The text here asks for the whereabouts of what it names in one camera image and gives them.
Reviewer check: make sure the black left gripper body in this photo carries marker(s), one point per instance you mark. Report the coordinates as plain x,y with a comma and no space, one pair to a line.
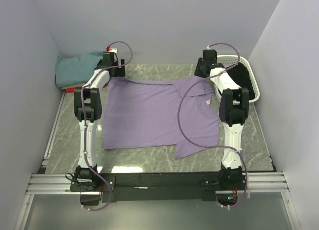
116,64

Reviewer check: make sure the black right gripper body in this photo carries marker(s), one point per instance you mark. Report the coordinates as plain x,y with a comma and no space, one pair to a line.
199,70

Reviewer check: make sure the purple t shirt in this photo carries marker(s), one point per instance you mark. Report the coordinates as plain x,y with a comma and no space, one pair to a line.
156,113

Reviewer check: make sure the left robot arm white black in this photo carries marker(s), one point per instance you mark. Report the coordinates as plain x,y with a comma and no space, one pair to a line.
88,111

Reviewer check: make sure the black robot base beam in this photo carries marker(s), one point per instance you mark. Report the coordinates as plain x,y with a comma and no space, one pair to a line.
158,186

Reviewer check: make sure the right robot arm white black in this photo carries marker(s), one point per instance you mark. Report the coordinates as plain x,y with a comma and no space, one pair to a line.
233,112

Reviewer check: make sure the white plastic laundry basket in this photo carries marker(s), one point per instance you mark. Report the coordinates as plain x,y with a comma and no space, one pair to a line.
229,60

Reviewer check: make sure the black t shirt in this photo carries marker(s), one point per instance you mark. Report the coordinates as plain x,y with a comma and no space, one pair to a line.
240,75

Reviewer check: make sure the folded tan t shirt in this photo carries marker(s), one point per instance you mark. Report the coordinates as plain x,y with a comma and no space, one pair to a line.
73,86

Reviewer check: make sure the folded pink t shirt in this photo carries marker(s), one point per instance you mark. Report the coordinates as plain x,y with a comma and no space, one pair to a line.
70,90

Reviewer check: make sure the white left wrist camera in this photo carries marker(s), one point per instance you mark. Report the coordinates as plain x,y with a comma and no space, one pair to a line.
110,49

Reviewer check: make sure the aluminium frame rail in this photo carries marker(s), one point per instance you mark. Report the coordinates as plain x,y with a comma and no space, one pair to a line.
48,205

